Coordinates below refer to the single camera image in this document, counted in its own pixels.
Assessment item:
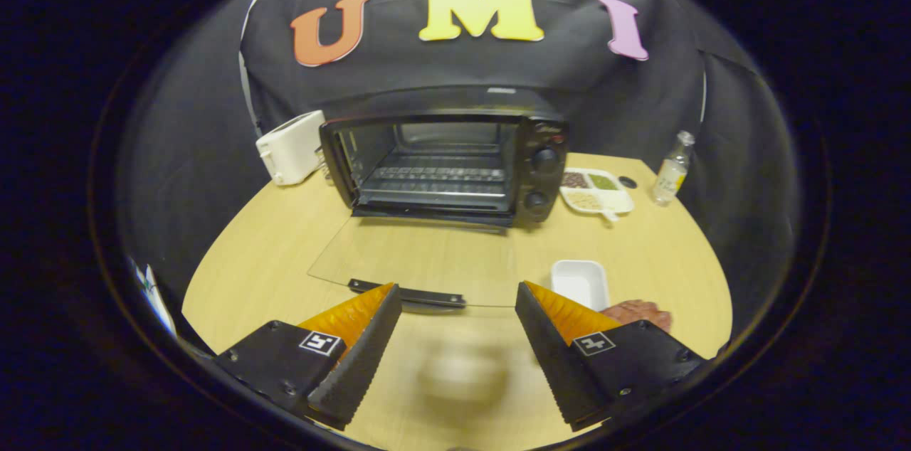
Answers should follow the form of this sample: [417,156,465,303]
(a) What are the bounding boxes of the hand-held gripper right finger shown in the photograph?
[515,281,709,432]

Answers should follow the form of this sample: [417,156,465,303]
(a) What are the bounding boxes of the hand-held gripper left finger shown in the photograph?
[214,283,403,430]

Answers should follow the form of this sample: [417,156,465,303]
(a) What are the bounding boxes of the red meat piece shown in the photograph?
[601,299,673,333]

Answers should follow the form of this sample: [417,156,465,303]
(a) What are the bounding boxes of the black toaster oven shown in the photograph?
[307,86,570,313]

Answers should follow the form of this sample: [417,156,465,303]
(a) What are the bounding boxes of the white pop-up toaster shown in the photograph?
[256,110,328,186]

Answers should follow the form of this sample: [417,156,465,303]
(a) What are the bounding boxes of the white rectangular tray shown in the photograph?
[550,260,611,312]

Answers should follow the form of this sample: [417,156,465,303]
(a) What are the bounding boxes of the white divided dish with seeds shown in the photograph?
[559,168,636,223]

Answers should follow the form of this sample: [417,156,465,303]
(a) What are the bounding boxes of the clear glass bottle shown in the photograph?
[652,130,696,207]

